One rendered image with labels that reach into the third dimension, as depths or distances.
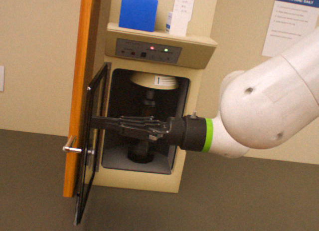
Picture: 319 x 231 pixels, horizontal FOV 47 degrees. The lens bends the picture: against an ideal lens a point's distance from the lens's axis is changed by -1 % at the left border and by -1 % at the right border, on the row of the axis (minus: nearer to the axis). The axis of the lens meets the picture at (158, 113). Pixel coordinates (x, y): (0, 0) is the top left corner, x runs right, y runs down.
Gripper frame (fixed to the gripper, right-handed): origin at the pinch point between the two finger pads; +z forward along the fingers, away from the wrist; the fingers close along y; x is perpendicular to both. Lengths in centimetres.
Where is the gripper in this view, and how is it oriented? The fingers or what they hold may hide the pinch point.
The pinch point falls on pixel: (104, 122)
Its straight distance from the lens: 97.3
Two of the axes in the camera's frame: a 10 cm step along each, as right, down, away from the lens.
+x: -1.6, 9.3, 3.2
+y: 0.9, 3.4, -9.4
